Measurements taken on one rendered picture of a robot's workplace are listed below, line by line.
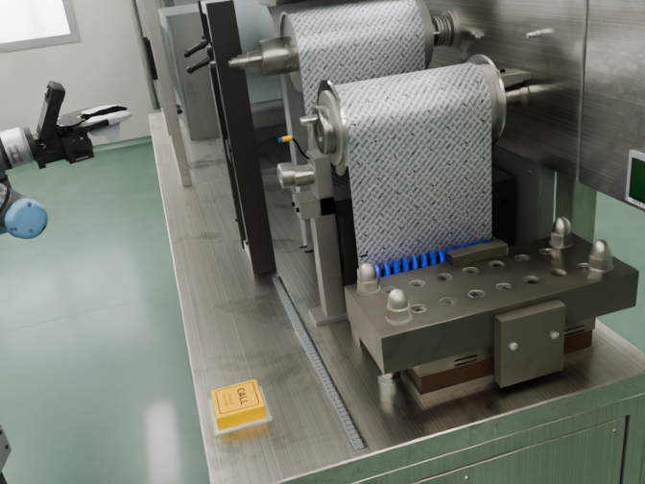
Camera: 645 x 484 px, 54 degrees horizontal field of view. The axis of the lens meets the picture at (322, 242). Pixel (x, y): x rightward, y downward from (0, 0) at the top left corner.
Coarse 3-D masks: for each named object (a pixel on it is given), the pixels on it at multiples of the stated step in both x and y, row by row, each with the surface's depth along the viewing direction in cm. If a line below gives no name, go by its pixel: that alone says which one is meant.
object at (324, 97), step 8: (488, 72) 100; (488, 80) 99; (320, 96) 100; (328, 96) 95; (496, 96) 99; (320, 104) 101; (328, 104) 96; (496, 104) 99; (336, 112) 93; (496, 112) 99; (336, 120) 93; (336, 128) 94; (336, 136) 95; (336, 152) 97; (336, 160) 98
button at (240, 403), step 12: (240, 384) 96; (252, 384) 96; (216, 396) 94; (228, 396) 94; (240, 396) 93; (252, 396) 93; (216, 408) 92; (228, 408) 91; (240, 408) 91; (252, 408) 91; (264, 408) 91; (228, 420) 90; (240, 420) 91; (252, 420) 91
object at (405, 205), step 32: (384, 160) 96; (416, 160) 98; (448, 160) 100; (480, 160) 101; (352, 192) 97; (384, 192) 98; (416, 192) 100; (448, 192) 102; (480, 192) 103; (384, 224) 101; (416, 224) 102; (448, 224) 104; (480, 224) 106; (384, 256) 103
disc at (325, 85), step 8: (320, 88) 100; (328, 88) 95; (336, 96) 93; (336, 104) 93; (344, 112) 92; (344, 120) 92; (344, 128) 92; (344, 136) 93; (344, 144) 94; (344, 152) 94; (344, 160) 96; (336, 168) 101; (344, 168) 96
